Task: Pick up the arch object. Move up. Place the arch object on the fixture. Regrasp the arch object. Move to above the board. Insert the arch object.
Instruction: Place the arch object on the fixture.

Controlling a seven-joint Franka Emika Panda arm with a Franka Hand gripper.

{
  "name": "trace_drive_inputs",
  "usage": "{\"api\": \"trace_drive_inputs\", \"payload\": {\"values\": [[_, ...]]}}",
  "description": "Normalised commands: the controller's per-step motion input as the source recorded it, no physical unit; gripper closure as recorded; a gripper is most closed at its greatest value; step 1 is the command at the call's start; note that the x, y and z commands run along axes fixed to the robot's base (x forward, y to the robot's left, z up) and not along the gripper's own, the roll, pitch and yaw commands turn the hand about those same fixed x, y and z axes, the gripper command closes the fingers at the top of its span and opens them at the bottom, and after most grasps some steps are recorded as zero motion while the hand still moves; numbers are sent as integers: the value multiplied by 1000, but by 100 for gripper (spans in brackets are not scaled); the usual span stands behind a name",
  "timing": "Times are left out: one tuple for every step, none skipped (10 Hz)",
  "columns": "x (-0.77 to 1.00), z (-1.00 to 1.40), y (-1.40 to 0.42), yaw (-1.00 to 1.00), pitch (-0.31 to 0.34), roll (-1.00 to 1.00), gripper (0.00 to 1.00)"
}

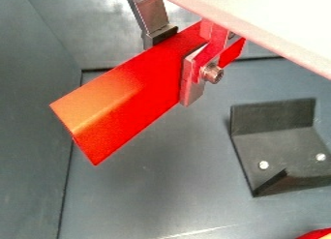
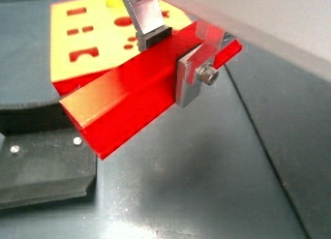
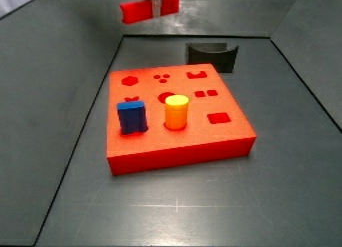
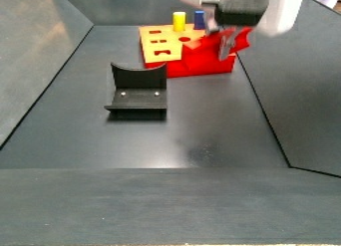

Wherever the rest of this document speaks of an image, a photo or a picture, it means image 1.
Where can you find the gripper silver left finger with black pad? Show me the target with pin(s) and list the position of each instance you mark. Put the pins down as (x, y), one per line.
(153, 19)

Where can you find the red arch block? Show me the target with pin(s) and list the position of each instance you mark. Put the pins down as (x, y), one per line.
(110, 109)

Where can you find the black curved fixture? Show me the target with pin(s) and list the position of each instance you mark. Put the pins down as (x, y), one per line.
(282, 153)

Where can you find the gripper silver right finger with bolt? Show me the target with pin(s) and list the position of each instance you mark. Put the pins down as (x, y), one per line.
(200, 67)

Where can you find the red shape sorter block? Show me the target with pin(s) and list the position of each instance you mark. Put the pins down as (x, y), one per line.
(317, 234)

